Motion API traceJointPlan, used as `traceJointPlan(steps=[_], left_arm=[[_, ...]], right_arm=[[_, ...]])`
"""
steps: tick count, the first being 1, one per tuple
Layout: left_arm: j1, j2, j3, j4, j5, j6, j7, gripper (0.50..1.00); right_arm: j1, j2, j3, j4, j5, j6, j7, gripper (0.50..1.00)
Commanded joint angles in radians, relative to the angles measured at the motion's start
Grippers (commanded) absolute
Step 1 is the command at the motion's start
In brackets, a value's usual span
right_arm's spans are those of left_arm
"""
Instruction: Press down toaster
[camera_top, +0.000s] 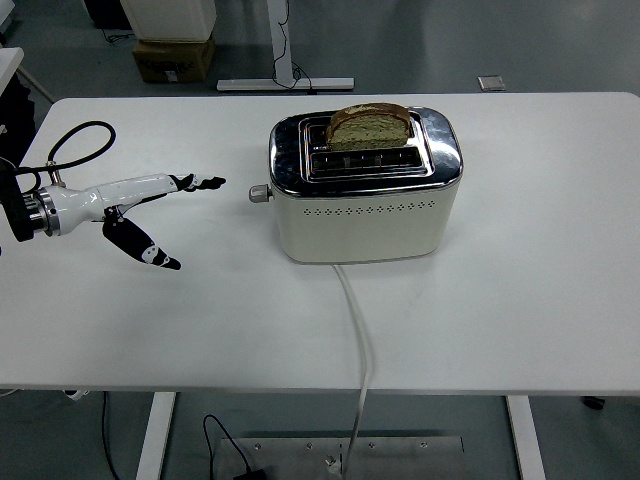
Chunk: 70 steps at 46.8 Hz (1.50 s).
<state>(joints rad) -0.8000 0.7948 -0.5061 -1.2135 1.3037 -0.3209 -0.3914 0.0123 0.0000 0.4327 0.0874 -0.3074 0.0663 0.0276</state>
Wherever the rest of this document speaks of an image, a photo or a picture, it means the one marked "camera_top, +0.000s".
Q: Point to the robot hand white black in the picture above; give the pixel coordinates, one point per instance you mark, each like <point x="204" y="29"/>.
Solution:
<point x="130" y="189"/>

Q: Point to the grey toaster lever knob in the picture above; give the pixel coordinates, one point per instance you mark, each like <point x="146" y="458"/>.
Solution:
<point x="259" y="193"/>

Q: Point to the cream toaster chrome top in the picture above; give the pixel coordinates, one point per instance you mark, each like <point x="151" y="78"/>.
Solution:
<point x="360" y="230"/>

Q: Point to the person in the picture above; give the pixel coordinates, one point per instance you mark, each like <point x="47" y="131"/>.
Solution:
<point x="17" y="120"/>

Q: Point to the brown cardboard box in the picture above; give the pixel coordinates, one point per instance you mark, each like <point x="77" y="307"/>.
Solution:
<point x="172" y="62"/>

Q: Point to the white desk stand foot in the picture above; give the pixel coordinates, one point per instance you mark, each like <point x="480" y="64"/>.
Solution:
<point x="240" y="84"/>

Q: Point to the white side table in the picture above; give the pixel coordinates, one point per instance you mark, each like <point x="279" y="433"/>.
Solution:
<point x="9" y="62"/>

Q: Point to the cream plastic container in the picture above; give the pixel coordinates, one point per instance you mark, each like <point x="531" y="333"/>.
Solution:
<point x="170" y="17"/>

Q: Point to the black box on floor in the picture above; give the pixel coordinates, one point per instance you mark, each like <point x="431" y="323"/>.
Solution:
<point x="105" y="12"/>

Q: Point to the brown bread slice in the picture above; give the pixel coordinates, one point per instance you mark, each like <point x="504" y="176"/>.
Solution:
<point x="367" y="132"/>

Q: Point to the white table leg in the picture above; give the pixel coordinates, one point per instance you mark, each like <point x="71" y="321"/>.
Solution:
<point x="526" y="440"/>
<point x="155" y="435"/>

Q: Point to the grey floor socket plate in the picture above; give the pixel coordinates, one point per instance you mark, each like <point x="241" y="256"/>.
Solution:
<point x="491" y="83"/>

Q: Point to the grey metal plate with screws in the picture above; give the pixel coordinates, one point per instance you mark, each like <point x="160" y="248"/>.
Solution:
<point x="400" y="457"/>

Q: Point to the black caster wheel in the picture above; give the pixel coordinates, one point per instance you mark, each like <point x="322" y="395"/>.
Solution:
<point x="595" y="402"/>

